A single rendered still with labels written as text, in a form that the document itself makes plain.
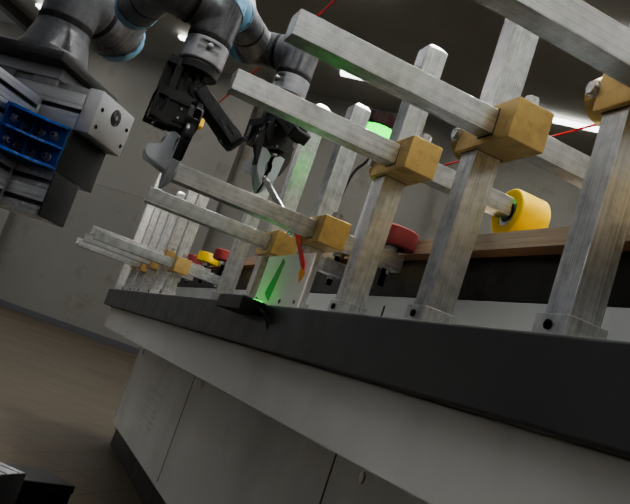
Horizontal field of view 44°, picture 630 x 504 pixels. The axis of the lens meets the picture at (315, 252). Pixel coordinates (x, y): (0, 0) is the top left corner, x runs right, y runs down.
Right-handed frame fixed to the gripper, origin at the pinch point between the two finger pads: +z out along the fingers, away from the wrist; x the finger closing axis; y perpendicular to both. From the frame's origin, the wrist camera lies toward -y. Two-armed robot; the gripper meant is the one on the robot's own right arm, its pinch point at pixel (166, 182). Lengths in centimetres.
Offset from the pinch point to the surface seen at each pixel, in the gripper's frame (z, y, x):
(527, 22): -11, -13, 75
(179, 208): -0.5, -6.9, -23.5
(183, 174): -2.1, -1.8, 1.5
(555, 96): -497, -582, -829
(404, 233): -7.6, -41.2, 4.0
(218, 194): -1.3, -8.3, 1.5
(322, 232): -1.7, -26.4, 5.0
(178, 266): 2, -27, -120
